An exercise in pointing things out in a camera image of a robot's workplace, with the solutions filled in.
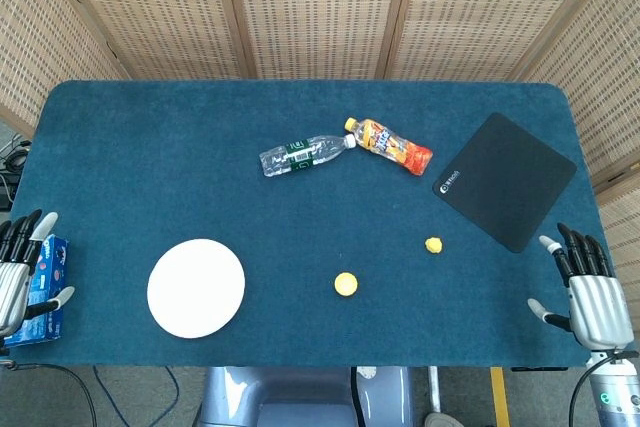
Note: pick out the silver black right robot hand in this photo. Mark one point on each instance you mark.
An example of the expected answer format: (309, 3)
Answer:
(597, 307)

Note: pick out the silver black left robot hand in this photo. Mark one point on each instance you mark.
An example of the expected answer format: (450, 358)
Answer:
(14, 292)

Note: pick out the small yellow ball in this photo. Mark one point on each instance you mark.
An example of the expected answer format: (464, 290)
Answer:
(433, 245)

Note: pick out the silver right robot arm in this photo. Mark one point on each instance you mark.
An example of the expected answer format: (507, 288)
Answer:
(620, 392)

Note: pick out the grey-blue robot base body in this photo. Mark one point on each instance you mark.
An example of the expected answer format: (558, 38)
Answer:
(300, 397)

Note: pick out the blue Oreo cookie box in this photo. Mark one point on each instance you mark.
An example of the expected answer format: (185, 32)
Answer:
(50, 267)

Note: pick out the black square mouse pad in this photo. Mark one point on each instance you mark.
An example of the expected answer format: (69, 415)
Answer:
(505, 179)

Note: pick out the white round paper plate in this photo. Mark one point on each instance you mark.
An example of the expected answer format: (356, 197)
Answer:
(196, 288)

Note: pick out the white metal pole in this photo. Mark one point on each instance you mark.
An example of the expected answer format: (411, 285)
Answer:
(435, 389)

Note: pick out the blue felt table cloth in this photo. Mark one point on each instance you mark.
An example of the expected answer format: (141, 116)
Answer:
(200, 172)

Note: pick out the yellow scalloped cap dish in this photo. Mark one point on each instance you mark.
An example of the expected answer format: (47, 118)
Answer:
(346, 284)

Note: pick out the orange juice plastic bottle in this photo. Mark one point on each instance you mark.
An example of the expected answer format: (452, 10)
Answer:
(390, 147)

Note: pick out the clear green-label water bottle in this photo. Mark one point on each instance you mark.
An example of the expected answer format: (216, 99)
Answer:
(300, 155)

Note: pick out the woven rattan folding screen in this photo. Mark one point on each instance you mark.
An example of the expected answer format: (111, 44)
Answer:
(320, 7)

